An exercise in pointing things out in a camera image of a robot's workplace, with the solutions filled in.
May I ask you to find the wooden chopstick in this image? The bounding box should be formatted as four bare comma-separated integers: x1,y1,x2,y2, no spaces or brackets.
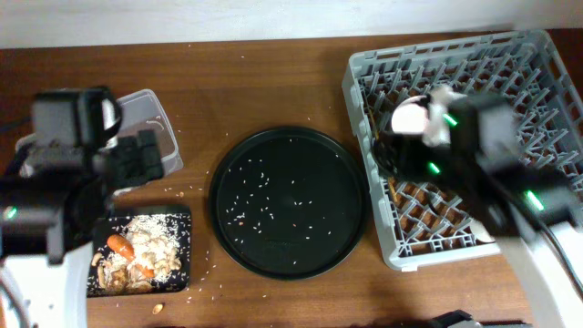
373,112,397,200

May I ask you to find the pink bowl with food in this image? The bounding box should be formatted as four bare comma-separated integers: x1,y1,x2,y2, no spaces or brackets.
391,96,431,135

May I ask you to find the orange carrot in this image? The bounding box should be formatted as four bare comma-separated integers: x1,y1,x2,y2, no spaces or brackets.
107,234,155,278

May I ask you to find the white paper cup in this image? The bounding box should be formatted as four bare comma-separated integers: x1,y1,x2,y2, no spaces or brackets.
469,220,495,243

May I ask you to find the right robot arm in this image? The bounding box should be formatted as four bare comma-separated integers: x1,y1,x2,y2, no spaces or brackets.
372,92,582,327

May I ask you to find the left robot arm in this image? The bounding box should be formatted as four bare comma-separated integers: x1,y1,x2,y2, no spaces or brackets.
1,87,164,327

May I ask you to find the grey dishwasher rack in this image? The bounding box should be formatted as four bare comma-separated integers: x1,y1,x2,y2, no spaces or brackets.
342,30,582,272

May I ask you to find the clear plastic bin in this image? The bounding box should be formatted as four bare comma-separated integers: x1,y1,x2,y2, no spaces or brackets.
5,87,183,183

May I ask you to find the black rectangular tray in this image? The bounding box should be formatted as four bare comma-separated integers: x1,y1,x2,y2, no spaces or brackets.
86,204,193,298

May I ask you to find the food scraps and rice pile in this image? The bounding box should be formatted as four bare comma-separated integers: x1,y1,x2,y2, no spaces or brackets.
90,213,190,294

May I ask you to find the round black serving tray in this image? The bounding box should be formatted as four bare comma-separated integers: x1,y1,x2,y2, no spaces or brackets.
209,127,371,281

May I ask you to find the peanut on table front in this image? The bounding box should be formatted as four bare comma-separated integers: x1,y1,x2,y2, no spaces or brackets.
152,303,164,315

